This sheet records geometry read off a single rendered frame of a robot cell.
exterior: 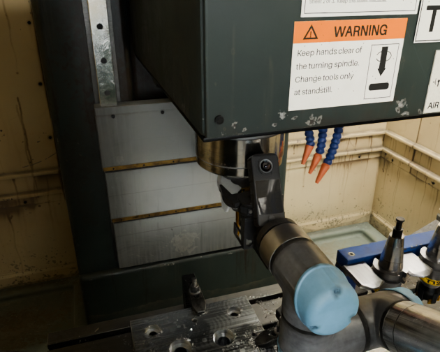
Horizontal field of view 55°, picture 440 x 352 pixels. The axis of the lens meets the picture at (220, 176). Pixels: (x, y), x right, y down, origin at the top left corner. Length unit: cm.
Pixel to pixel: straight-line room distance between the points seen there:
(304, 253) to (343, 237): 156
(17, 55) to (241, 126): 109
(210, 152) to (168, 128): 48
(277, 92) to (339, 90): 9
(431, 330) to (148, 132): 84
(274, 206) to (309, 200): 132
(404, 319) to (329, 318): 12
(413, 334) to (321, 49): 37
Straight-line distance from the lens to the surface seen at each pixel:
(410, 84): 63
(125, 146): 117
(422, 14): 62
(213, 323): 104
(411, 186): 197
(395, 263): 85
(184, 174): 124
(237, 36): 49
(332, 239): 210
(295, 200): 194
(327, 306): 53
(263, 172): 66
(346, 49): 56
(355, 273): 85
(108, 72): 112
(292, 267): 56
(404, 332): 61
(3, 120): 158
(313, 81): 55
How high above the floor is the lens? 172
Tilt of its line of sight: 25 degrees down
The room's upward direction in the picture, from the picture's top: straight up
